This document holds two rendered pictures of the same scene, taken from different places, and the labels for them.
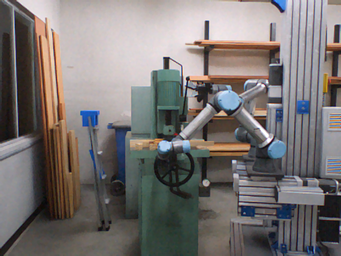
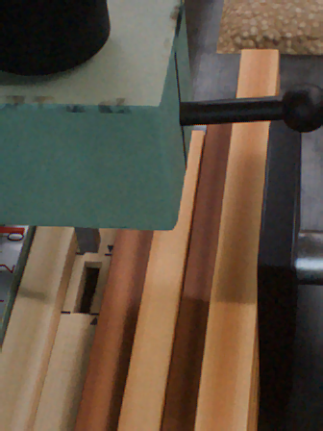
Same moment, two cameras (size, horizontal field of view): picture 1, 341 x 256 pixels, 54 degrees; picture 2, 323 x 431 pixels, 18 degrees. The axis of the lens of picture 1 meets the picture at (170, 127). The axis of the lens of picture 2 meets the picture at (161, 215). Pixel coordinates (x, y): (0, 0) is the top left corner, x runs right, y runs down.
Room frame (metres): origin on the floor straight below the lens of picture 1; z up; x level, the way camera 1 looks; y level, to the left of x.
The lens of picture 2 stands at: (2.49, 0.30, 1.30)
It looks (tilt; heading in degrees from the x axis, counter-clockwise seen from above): 47 degrees down; 291
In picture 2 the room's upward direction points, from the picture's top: 7 degrees counter-clockwise
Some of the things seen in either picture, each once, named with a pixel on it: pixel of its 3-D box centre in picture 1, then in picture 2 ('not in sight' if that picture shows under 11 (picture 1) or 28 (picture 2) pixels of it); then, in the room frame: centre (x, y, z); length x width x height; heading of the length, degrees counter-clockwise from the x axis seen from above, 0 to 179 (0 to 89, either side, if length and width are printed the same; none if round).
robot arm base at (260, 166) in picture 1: (263, 162); not in sight; (2.17, -0.62, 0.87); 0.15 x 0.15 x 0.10
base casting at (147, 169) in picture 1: (165, 161); not in sight; (2.76, 0.03, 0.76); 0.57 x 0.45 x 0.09; 8
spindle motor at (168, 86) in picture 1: (168, 89); not in sight; (2.63, 0.02, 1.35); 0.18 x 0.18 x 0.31
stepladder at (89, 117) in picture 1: (96, 169); not in sight; (3.23, 0.73, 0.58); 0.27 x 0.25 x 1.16; 93
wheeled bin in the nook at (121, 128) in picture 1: (131, 156); not in sight; (4.52, 0.53, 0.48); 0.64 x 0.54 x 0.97; 98
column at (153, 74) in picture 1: (163, 112); not in sight; (2.92, 0.06, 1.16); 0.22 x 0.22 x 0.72; 8
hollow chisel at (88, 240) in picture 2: not in sight; (83, 210); (2.63, 0.02, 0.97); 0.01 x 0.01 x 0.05; 8
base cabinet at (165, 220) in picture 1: (165, 208); not in sight; (2.75, 0.04, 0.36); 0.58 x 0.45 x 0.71; 8
